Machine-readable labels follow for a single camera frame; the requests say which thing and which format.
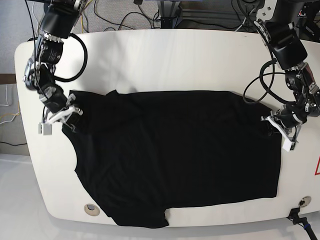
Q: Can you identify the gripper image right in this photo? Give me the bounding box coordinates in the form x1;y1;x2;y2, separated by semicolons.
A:
261;100;320;143

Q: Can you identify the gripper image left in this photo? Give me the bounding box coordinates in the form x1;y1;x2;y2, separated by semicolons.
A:
37;84;83;125

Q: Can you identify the black T-shirt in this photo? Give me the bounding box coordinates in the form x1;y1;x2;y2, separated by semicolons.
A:
62;91;282;228

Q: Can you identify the silver table grommet right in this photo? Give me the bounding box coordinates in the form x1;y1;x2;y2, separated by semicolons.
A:
298;196;312;208

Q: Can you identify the silver table grommet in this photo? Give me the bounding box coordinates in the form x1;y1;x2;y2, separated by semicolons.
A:
298;196;312;208
84;204;100;217

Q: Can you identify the silver table grommet left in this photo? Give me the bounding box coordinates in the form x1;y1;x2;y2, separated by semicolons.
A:
84;204;100;217

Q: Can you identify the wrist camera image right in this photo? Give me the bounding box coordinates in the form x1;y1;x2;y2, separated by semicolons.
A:
282;139;296;152

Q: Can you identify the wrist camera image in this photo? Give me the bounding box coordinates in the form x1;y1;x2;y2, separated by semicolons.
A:
282;139;296;152
38;122;52;136

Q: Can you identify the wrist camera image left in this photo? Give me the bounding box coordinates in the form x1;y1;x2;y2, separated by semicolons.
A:
38;122;52;136

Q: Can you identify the black clamp with cable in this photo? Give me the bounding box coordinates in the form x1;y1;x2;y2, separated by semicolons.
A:
287;207;318;240

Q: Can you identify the yellow floor cable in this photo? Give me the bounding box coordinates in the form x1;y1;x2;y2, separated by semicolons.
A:
80;0;92;34

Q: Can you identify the aluminium frame post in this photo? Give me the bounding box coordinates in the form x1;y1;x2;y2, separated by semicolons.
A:
157;0;181;29

